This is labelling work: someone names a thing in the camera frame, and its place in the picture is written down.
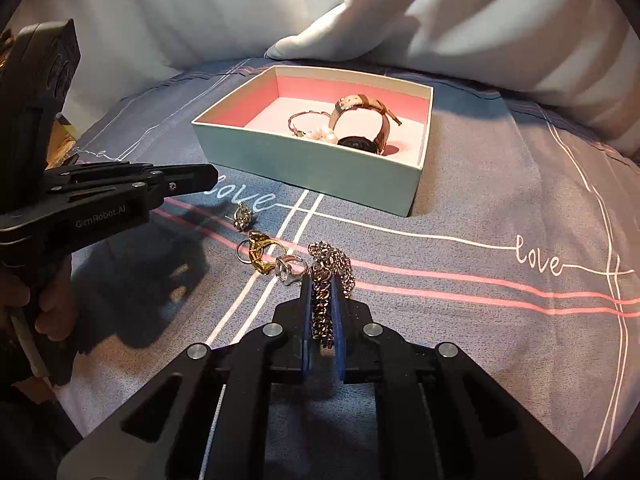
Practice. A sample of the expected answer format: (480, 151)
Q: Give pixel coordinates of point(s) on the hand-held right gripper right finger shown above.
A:
(340, 330)

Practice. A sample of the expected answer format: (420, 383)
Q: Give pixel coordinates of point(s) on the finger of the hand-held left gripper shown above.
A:
(100, 197)
(190, 177)

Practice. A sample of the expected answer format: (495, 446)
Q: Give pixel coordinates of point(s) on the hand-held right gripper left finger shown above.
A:
(309, 330)

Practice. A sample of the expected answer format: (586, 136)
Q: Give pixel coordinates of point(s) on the thin rose gold bangle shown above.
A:
(292, 119)

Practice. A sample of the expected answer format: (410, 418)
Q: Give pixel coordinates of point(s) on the light blue box pink inside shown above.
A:
(310, 170)

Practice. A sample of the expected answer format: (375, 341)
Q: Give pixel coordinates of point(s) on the person's left hand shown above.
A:
(50, 305)

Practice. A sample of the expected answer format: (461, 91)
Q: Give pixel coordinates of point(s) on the crystal cluster earring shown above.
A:
(243, 216)

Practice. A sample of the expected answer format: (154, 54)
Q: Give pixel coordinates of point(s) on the thin white stick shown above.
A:
(27, 342)

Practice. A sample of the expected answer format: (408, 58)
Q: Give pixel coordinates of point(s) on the light blue curtain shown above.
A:
(200, 10)

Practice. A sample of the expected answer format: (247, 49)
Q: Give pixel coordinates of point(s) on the blue striped bedsheet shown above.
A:
(475, 200)

